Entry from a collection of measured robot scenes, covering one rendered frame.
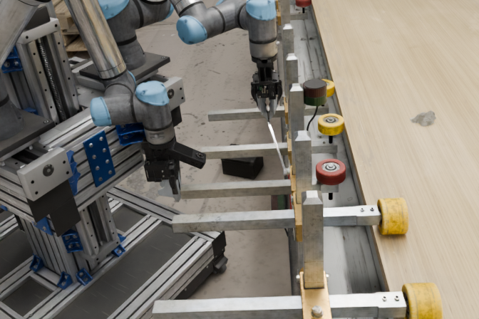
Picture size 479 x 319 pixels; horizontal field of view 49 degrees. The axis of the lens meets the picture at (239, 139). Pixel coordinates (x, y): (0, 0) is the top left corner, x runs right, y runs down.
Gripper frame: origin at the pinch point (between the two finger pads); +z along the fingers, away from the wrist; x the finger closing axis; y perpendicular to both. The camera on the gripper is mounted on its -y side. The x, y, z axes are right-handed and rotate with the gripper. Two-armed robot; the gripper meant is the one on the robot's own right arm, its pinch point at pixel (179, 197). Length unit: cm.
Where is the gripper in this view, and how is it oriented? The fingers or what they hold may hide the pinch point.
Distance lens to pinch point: 149.6
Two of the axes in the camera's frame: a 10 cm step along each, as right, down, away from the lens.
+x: -0.3, 5.3, -8.5
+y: -10.0, 0.6, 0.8
